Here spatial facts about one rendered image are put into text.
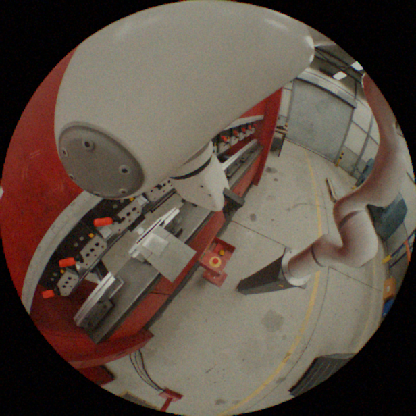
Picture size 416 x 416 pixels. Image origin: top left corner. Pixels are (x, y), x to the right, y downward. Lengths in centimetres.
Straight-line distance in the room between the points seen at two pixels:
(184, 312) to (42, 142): 164
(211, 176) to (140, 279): 70
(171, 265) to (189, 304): 103
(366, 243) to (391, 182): 16
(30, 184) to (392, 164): 76
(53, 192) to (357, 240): 78
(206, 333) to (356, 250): 150
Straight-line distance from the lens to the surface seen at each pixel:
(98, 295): 82
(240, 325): 163
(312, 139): 784
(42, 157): 40
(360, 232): 42
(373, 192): 37
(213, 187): 17
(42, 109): 42
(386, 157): 35
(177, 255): 59
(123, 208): 49
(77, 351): 97
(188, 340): 166
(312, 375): 249
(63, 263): 50
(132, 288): 79
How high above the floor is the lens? 154
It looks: 49 degrees down
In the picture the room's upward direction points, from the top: straight up
